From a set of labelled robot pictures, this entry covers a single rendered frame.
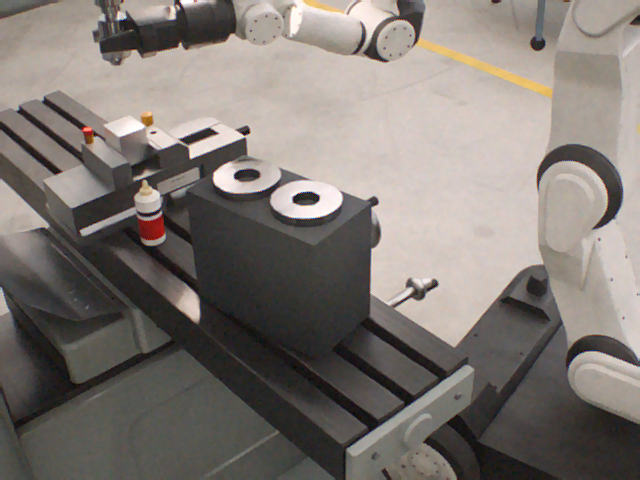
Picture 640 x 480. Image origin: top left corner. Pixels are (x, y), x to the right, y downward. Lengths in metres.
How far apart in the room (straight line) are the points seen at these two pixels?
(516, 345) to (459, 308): 1.02
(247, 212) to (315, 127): 2.61
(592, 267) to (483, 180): 1.95
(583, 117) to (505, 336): 0.56
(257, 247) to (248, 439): 0.77
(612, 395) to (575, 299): 0.18
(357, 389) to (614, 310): 0.53
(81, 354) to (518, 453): 0.76
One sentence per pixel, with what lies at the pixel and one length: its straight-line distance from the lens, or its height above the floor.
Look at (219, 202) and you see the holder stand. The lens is 1.11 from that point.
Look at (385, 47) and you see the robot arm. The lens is 1.50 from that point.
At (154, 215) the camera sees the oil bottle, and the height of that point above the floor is 0.97.
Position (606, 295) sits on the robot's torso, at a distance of 1.44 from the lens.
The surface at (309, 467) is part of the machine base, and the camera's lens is 1.95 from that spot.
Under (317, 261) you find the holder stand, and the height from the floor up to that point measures 1.08.
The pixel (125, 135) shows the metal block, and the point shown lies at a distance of 1.42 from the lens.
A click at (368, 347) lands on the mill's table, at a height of 0.92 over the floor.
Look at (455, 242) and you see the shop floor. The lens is 2.97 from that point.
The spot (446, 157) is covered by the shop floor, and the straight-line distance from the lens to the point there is 3.47.
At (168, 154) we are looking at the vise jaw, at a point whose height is 1.01.
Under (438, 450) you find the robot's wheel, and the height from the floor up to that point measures 0.58.
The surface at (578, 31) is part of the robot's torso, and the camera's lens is 1.23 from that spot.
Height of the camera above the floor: 1.69
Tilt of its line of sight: 35 degrees down
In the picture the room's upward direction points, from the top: 2 degrees counter-clockwise
